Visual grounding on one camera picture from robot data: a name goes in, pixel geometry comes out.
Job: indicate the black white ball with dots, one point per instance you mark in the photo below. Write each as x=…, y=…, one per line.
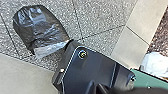
x=38, y=28

